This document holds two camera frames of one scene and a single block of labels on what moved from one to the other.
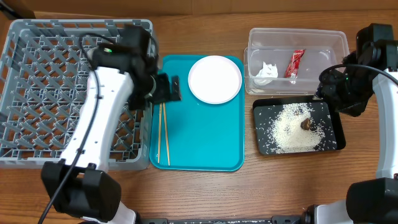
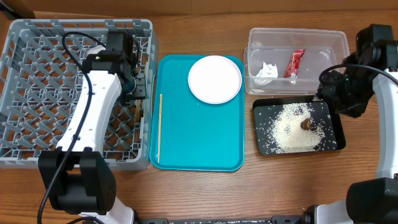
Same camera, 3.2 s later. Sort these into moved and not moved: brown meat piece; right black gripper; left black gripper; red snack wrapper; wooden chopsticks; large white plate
Moved: left black gripper; wooden chopsticks
Not moved: brown meat piece; large white plate; red snack wrapper; right black gripper
